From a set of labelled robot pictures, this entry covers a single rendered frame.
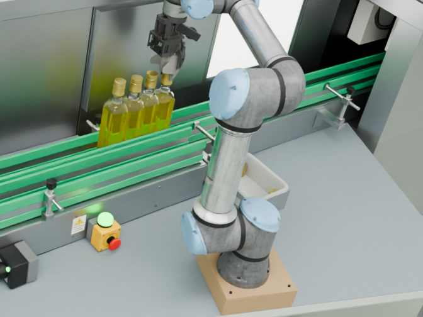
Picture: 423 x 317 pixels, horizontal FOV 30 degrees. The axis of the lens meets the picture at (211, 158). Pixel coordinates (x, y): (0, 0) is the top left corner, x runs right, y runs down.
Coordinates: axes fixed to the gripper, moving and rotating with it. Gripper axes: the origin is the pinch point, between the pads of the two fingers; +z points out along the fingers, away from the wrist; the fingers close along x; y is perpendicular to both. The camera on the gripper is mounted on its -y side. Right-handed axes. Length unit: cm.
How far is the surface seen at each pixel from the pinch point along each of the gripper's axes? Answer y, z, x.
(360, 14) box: -108, 4, -12
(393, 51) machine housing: -96, 4, 14
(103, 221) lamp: 32.2, 30.5, 20.0
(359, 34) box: -108, 11, -10
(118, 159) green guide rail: 18.3, 22.7, 5.8
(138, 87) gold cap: 12.1, 1.5, 1.6
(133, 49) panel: 4.3, -2.1, -12.3
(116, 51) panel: 10.7, -2.5, -12.3
